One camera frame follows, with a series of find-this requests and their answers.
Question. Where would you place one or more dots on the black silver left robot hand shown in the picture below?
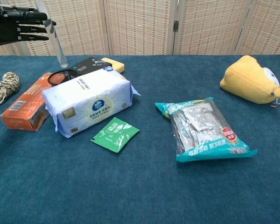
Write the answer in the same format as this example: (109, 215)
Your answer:
(4, 28)

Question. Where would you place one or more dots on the clear white-capped test tube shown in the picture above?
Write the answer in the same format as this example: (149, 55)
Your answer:
(58, 49)

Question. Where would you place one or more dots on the orange cardboard box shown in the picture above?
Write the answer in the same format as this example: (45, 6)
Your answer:
(25, 105)

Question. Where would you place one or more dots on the black printed box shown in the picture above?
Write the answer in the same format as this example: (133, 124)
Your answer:
(88, 65)

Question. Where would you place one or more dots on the white blue tissue pack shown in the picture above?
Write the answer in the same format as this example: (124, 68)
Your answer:
(88, 98)

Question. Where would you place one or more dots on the yellow sponge block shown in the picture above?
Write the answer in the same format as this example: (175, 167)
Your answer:
(116, 65)

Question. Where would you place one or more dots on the green tea sachet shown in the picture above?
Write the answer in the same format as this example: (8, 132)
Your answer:
(114, 136)

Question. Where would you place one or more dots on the black screen hinge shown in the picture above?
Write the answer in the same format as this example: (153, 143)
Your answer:
(176, 25)

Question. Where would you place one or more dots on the blue felt table cover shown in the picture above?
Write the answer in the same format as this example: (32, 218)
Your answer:
(140, 186)

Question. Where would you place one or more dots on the teal snack bag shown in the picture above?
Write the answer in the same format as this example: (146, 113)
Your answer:
(200, 130)

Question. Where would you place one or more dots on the yellow plush toy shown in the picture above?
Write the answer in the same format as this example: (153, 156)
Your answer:
(247, 79)

